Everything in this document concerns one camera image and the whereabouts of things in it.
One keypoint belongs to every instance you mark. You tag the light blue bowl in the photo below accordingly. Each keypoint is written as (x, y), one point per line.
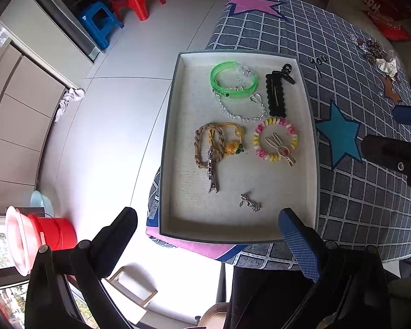
(41, 199)

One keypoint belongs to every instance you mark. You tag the person's dark trousers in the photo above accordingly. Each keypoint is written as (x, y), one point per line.
(260, 298)

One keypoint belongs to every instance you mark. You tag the rabbit shaped hair clip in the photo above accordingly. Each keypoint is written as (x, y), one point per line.
(286, 154)

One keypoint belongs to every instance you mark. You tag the white spotted bow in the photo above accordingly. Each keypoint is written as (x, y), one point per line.
(387, 64)

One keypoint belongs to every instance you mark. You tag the beige cabinet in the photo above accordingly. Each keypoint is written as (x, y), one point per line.
(20, 109)

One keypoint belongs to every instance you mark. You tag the white shallow tray box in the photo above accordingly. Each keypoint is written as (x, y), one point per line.
(198, 198)

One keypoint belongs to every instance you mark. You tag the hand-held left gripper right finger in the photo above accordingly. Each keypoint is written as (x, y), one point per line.
(301, 243)

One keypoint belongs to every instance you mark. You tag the grey appliance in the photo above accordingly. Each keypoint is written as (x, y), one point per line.
(68, 17)

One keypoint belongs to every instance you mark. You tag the white crumpled cloth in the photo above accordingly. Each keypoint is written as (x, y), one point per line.
(68, 101)

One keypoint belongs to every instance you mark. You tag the checked blanket with stars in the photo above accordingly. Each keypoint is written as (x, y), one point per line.
(277, 31)

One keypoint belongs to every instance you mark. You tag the round wooden seat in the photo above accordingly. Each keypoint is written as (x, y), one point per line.
(214, 315)

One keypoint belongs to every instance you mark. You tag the small black claw clip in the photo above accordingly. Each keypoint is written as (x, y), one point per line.
(287, 73)

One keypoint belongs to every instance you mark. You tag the small beaded hair accessory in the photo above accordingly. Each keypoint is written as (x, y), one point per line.
(359, 41)

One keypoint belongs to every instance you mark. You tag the green translucent bangle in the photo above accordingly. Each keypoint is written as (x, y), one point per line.
(216, 75)

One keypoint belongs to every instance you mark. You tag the blue plastic stool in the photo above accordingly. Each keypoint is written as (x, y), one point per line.
(97, 20)

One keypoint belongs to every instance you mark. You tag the light wooden stool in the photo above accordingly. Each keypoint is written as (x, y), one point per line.
(150, 293)

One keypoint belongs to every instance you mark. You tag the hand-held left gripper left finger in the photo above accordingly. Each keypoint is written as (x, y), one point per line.
(121, 226)

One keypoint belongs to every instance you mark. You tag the silver tower hair clip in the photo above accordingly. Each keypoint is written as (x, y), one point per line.
(212, 183)

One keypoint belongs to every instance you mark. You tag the black scalloped hair clip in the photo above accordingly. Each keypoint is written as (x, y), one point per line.
(275, 96)

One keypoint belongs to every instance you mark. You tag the small silver charm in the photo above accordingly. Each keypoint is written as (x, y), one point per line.
(250, 204)

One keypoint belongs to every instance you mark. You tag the red patterned cushion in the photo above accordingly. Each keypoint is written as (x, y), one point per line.
(387, 20)

